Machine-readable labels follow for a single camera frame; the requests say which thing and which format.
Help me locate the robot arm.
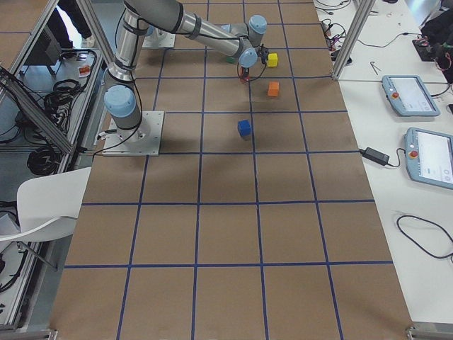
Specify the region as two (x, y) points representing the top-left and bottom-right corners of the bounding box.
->
(104, 1), (268, 146)

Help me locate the yellow block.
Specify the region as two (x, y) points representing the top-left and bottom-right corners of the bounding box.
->
(267, 52), (279, 68)

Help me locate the orange block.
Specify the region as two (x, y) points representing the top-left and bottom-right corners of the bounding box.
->
(268, 81), (280, 97)

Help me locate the blue block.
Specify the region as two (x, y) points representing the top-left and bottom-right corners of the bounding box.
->
(237, 120), (252, 139)

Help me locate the hex key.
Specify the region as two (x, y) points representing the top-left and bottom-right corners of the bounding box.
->
(370, 61), (379, 75)

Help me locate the black power adapter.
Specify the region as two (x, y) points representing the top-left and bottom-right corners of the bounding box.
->
(360, 147), (389, 166)

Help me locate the red snack packet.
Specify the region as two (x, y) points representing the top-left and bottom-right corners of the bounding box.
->
(79, 65), (91, 77)

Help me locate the far teach pendant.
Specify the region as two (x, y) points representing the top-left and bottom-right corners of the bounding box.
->
(382, 75), (440, 117)

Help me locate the teach pendant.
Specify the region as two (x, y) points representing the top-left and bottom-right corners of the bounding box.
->
(404, 127), (452, 190)
(382, 75), (440, 117)

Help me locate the near teach pendant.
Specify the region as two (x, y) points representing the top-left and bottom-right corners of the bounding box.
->
(404, 127), (452, 190)

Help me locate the white chair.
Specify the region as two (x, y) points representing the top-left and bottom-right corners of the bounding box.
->
(1, 167), (91, 242)

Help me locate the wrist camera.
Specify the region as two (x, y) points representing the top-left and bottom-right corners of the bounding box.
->
(256, 44), (269, 65)

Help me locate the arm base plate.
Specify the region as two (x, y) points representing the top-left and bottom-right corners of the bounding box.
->
(142, 27), (175, 50)
(102, 110), (164, 157)

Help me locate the aluminium frame post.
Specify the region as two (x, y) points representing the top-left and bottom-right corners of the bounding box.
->
(331, 0), (375, 80)

